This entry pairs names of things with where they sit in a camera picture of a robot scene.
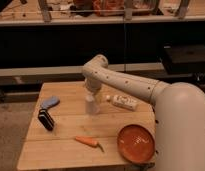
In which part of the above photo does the orange plate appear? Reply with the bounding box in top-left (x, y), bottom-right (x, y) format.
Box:
top-left (117, 124), bottom-right (155, 164)

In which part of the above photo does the white ceramic cup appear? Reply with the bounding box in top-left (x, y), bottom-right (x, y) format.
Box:
top-left (85, 95), bottom-right (99, 115)

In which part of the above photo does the black box on shelf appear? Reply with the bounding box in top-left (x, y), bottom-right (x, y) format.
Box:
top-left (161, 45), bottom-right (205, 74)

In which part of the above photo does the orange carrot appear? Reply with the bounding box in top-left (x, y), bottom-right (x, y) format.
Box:
top-left (74, 136), bottom-right (104, 151)

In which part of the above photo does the blue sponge cloth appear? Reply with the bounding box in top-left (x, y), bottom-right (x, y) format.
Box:
top-left (40, 96), bottom-right (60, 109)

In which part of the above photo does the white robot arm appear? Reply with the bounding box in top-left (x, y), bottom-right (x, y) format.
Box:
top-left (82, 55), bottom-right (205, 171)

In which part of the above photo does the white plastic bottle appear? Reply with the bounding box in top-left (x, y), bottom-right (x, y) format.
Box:
top-left (106, 95), bottom-right (138, 111)

